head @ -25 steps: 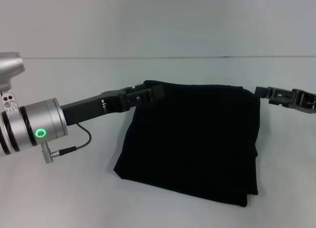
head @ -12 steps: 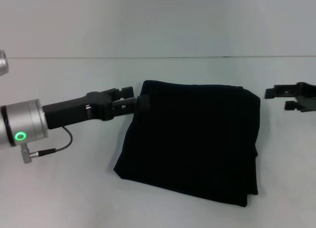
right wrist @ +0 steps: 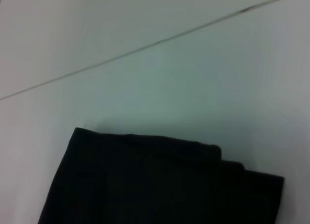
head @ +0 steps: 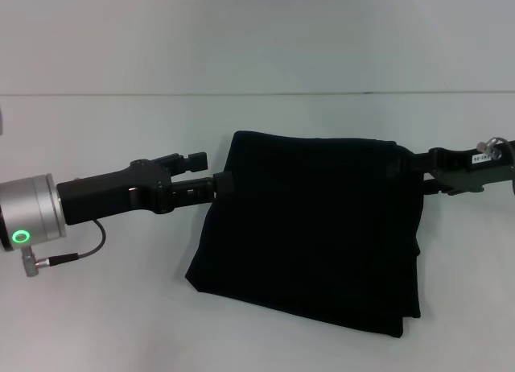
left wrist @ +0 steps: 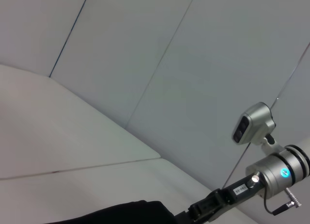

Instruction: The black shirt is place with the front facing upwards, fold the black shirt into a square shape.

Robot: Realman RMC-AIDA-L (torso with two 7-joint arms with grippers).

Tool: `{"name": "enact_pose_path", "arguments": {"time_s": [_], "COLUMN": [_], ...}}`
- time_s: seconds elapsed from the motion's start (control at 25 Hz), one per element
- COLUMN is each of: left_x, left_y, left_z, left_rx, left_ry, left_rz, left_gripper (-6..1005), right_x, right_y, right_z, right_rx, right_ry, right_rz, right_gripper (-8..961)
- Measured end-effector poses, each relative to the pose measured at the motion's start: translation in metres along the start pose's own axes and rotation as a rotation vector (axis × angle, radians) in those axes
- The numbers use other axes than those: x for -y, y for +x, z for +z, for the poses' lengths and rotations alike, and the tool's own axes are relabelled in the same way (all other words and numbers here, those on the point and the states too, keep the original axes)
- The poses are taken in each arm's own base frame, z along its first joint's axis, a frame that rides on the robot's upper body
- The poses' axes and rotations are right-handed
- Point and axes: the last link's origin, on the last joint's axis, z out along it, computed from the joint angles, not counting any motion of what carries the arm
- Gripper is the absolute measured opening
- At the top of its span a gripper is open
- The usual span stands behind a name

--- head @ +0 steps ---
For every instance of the black shirt with FREE print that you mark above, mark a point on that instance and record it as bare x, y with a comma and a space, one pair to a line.
314, 235

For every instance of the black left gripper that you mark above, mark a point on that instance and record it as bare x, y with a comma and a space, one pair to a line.
104, 195

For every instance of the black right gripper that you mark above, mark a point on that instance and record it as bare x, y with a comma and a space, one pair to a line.
462, 172

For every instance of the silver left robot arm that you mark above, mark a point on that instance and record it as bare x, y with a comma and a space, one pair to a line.
28, 211

